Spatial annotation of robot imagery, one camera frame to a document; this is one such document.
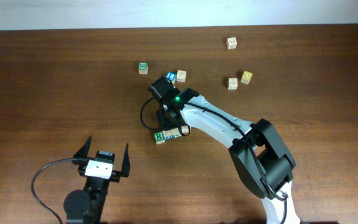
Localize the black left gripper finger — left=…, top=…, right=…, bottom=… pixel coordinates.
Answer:
left=121, top=144, right=131, bottom=177
left=72, top=136, right=91, bottom=164

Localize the wooden block blue side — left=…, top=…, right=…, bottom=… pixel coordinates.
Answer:
left=162, top=130, right=175, bottom=141

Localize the wooden block red drawing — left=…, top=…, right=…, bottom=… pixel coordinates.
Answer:
left=181, top=126, right=189, bottom=134

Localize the green R wooden block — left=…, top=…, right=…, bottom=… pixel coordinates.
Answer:
left=154, top=132, right=165, bottom=144

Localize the plain wooden block front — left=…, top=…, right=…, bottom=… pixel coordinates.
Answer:
left=172, top=128, right=183, bottom=138

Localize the plain wooden block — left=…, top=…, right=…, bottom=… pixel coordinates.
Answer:
left=172, top=128, right=183, bottom=138
left=227, top=78, right=238, bottom=90
left=177, top=70, right=186, bottom=82

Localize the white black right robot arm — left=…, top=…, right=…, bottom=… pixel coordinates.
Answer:
left=149, top=87, right=301, bottom=223

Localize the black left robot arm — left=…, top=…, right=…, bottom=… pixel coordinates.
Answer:
left=63, top=138, right=131, bottom=224

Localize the blue L wooden block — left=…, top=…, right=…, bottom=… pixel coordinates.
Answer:
left=166, top=72, right=177, bottom=85

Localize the plain wooden block centre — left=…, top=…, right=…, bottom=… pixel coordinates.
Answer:
left=177, top=70, right=186, bottom=82

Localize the green R block far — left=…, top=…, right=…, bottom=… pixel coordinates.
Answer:
left=138, top=62, right=149, bottom=74

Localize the plain wooden block right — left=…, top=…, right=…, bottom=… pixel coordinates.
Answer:
left=227, top=78, right=238, bottom=90

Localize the yellow wooden block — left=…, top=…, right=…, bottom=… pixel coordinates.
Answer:
left=241, top=71, right=253, bottom=85

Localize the wooden block red side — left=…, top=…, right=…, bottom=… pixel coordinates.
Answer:
left=226, top=37, right=237, bottom=50

